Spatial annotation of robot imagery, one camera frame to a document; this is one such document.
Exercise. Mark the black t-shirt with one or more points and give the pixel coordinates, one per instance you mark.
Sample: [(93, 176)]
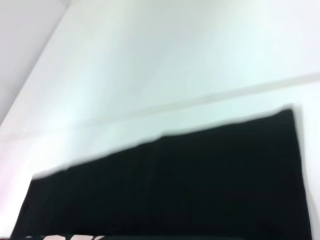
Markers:
[(175, 187)]

